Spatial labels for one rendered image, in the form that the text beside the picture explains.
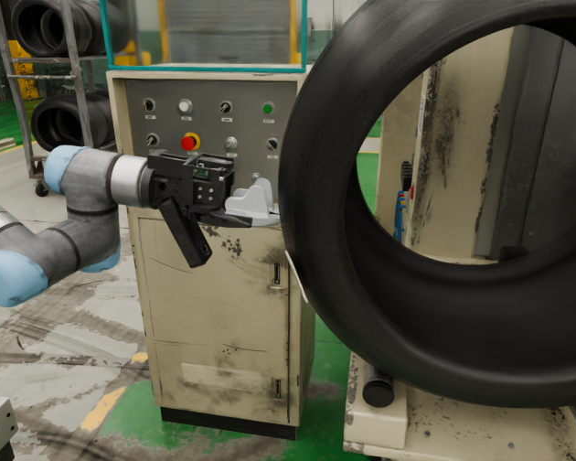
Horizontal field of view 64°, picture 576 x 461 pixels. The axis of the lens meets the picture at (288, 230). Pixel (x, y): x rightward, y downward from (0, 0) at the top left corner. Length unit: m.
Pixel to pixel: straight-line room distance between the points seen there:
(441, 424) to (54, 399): 1.70
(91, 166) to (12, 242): 0.14
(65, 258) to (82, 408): 1.45
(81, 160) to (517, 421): 0.77
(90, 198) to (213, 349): 1.00
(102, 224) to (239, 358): 0.97
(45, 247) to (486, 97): 0.75
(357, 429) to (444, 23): 0.54
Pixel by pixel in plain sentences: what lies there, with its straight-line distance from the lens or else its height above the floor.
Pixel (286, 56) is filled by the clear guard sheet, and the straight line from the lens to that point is 1.27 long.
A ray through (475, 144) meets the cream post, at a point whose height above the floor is 1.18.
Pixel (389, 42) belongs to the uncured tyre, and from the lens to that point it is 0.49.
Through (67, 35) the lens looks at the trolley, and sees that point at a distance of 4.21.
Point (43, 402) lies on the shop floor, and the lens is 2.21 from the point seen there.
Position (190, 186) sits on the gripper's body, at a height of 1.17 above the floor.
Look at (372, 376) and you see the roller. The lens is 0.70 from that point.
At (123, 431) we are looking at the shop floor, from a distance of 1.98.
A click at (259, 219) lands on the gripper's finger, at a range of 0.65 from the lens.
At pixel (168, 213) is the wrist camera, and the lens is 0.70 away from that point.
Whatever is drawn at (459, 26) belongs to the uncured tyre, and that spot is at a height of 1.37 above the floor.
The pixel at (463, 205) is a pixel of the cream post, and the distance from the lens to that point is 0.96.
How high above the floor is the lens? 1.37
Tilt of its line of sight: 23 degrees down
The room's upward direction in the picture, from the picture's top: straight up
